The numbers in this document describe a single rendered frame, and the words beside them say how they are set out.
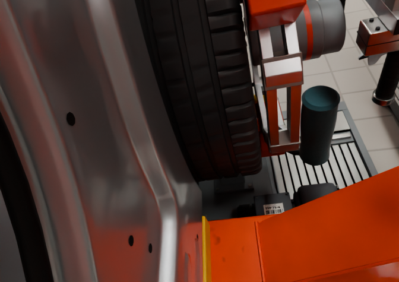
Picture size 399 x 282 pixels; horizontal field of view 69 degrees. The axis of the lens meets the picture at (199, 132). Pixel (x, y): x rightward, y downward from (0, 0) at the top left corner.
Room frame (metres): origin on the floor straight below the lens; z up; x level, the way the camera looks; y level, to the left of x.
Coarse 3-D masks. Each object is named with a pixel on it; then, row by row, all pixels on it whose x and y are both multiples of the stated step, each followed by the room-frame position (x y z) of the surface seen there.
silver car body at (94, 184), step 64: (0, 0) 0.22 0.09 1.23; (64, 0) 0.28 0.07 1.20; (128, 0) 0.36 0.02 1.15; (0, 64) 0.20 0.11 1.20; (64, 64) 0.23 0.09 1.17; (128, 64) 0.29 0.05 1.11; (0, 128) 0.16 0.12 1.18; (64, 128) 0.18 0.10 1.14; (128, 128) 0.25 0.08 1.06; (0, 192) 0.26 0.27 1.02; (64, 192) 0.15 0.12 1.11; (128, 192) 0.19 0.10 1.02; (192, 192) 0.27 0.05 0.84; (0, 256) 0.18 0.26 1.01; (64, 256) 0.11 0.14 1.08; (128, 256) 0.13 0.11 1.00; (192, 256) 0.17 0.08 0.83
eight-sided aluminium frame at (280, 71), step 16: (256, 32) 0.43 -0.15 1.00; (288, 32) 0.38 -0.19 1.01; (288, 48) 0.37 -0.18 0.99; (272, 64) 0.36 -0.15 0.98; (288, 64) 0.35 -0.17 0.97; (256, 80) 0.71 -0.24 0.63; (272, 80) 0.35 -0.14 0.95; (288, 80) 0.34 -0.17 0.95; (256, 96) 0.67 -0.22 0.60; (272, 96) 0.35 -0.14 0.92; (288, 96) 0.37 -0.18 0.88; (272, 112) 0.35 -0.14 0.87; (288, 112) 0.37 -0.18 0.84; (272, 128) 0.35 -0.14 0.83; (288, 128) 0.37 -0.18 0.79; (272, 144) 0.35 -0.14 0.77; (288, 144) 0.34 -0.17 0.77
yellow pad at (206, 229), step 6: (204, 216) 0.27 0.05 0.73; (204, 222) 0.26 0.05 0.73; (204, 228) 0.25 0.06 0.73; (204, 234) 0.24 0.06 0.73; (204, 240) 0.22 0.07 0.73; (204, 246) 0.21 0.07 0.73; (204, 252) 0.20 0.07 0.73; (210, 252) 0.21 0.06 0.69; (204, 258) 0.19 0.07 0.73; (210, 258) 0.20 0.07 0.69; (204, 264) 0.18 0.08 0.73; (210, 264) 0.19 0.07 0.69; (204, 270) 0.17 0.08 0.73; (210, 270) 0.18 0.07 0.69; (204, 276) 0.16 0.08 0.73; (210, 276) 0.17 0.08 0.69
